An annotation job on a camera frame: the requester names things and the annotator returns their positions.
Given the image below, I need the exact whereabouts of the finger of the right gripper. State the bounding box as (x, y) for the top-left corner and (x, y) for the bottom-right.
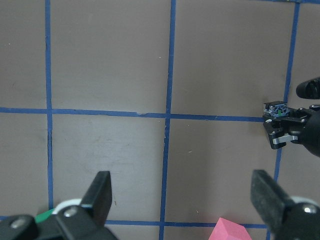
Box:
(263, 107), (310, 130)
(267, 131), (298, 150)

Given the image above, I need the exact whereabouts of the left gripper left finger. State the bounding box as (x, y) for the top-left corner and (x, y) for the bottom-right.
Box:
(0, 171), (117, 240)

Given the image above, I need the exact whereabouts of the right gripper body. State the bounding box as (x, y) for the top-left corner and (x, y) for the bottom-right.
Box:
(298, 106), (320, 157)

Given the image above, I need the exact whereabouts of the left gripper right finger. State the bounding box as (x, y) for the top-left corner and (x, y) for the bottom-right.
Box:
(250, 169), (320, 240)

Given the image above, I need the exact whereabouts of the green foam cube centre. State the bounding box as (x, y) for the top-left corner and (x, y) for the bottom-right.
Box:
(34, 208), (55, 224)

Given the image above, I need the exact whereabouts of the pink foam cube centre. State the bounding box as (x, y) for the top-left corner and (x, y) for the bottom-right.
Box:
(208, 217), (252, 240)

